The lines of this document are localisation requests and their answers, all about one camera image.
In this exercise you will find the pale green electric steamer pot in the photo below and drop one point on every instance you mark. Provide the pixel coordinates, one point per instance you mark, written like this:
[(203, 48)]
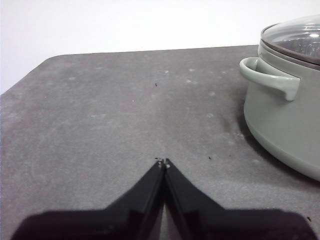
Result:
[(282, 125)]

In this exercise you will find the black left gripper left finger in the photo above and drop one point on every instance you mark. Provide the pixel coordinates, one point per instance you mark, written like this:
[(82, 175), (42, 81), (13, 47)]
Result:
[(100, 225)]

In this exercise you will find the glass lid with green knob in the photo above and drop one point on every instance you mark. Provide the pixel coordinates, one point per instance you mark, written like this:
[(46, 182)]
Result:
[(300, 32)]

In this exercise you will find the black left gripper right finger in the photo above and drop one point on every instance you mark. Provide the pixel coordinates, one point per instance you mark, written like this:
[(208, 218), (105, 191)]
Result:
[(237, 225)]

